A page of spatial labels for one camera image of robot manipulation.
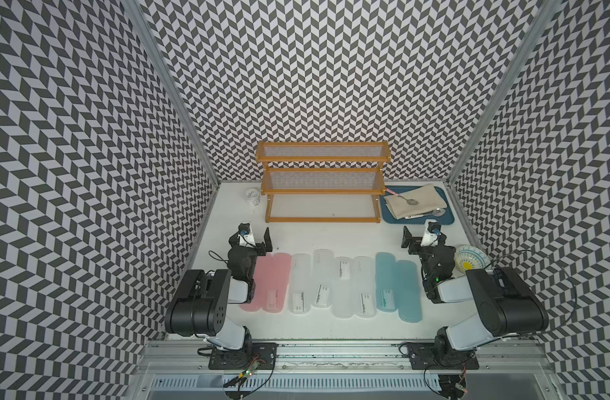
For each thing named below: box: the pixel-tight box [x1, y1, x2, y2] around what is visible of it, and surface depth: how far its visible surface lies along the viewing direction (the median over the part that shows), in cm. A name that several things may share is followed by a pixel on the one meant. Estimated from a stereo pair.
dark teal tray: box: [380, 185, 455, 225], surface depth 108 cm
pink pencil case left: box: [240, 253, 273, 313], surface depth 84 cm
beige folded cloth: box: [383, 183, 448, 220], surface depth 113 cm
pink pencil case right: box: [261, 252, 293, 314], surface depth 86 cm
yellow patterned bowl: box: [455, 245, 491, 273], surface depth 93 cm
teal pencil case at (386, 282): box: [375, 251, 397, 313], surface depth 86 cm
